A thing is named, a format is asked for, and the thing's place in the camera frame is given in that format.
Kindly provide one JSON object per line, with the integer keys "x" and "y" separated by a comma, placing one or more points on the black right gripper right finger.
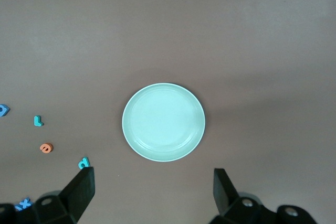
{"x": 228, "y": 203}

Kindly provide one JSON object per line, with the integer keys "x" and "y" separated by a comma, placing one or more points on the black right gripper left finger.
{"x": 78, "y": 195}

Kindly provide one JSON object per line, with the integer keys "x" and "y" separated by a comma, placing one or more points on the teal letter p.
{"x": 83, "y": 162}

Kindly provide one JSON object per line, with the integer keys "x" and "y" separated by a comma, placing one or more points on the orange letter e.
{"x": 46, "y": 148}

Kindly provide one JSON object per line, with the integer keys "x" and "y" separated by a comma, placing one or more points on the teal letter r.
{"x": 37, "y": 121}

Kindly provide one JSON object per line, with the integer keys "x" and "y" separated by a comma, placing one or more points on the blue letter x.
{"x": 24, "y": 203}

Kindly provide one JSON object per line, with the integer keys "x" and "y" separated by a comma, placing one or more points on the green round plate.
{"x": 162, "y": 121}

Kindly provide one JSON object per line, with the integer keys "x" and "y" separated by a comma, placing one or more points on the blue letter g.
{"x": 3, "y": 110}

